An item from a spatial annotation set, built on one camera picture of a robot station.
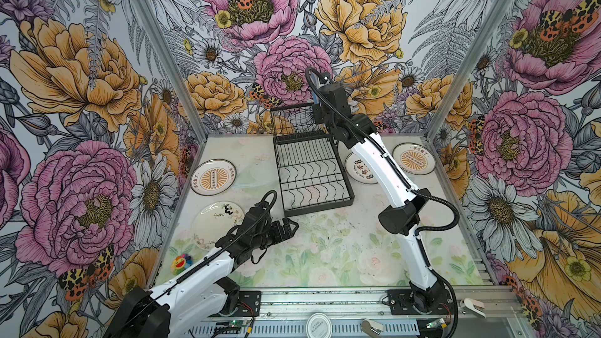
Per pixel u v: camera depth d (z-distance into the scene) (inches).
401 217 20.7
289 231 29.3
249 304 28.8
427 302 25.3
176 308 17.2
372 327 27.1
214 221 36.8
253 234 25.6
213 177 41.4
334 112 20.2
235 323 28.1
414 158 44.2
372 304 29.9
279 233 28.7
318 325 25.8
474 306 28.2
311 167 42.4
